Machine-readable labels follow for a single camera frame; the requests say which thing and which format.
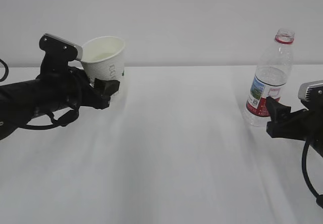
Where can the white paper cup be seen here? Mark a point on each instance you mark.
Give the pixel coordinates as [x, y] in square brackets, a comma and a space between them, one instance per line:
[103, 59]

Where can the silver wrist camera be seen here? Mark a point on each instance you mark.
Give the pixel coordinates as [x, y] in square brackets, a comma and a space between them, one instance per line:
[56, 45]
[309, 89]

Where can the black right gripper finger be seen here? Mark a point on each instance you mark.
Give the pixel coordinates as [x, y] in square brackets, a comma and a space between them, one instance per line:
[277, 111]

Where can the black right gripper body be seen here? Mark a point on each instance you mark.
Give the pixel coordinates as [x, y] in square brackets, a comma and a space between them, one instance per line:
[301, 124]

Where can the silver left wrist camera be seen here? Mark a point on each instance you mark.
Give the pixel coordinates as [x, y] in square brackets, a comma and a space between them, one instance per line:
[56, 45]

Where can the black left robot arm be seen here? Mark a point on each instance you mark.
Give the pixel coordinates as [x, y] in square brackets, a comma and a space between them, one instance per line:
[54, 97]

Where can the clear plastic water bottle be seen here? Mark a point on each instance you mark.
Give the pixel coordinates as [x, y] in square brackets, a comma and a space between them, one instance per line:
[271, 75]

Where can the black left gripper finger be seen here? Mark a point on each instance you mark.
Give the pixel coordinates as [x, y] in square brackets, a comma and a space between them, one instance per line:
[106, 88]

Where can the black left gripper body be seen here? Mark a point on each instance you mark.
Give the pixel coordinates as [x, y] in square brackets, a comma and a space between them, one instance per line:
[72, 83]

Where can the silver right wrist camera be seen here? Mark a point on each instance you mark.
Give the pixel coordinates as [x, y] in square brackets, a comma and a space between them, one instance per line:
[309, 89]

